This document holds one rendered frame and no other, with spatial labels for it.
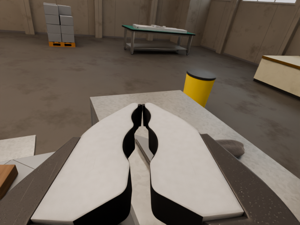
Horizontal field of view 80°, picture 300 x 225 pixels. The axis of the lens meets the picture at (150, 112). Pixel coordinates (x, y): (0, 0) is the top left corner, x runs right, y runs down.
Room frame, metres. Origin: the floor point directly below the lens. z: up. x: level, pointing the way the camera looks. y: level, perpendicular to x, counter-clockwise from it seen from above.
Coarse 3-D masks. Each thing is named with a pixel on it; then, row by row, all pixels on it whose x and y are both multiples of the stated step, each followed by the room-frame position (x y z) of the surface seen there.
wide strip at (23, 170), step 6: (12, 162) 0.52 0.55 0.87; (18, 162) 0.53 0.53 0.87; (18, 168) 0.50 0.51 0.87; (24, 168) 0.50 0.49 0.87; (30, 168) 0.51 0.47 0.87; (18, 174) 0.47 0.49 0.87; (24, 174) 0.47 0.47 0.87; (18, 180) 0.44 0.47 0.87; (12, 186) 0.42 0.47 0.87; (6, 192) 0.39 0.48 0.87
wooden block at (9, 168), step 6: (0, 168) 0.45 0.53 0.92; (6, 168) 0.45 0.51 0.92; (12, 168) 0.46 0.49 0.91; (0, 174) 0.42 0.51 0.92; (6, 174) 0.43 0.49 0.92; (12, 174) 0.44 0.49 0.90; (0, 180) 0.40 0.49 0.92; (6, 180) 0.41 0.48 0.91; (12, 180) 0.43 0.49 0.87; (0, 186) 0.38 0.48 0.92; (6, 186) 0.40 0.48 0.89; (0, 192) 0.37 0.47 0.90; (0, 198) 0.36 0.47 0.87
